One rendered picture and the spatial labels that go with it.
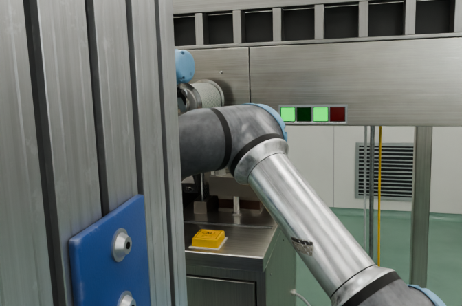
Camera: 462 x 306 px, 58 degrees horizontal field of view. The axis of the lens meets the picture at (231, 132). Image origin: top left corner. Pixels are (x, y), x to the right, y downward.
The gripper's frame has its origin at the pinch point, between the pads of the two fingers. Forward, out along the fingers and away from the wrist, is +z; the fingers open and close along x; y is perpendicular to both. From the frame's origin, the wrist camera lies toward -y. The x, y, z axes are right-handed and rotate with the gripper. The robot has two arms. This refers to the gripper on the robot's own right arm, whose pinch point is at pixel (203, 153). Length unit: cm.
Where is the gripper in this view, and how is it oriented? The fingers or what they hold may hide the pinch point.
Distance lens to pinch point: 137.7
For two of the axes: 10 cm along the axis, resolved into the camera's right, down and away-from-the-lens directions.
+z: 2.6, -1.5, 9.5
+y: -0.3, -9.9, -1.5
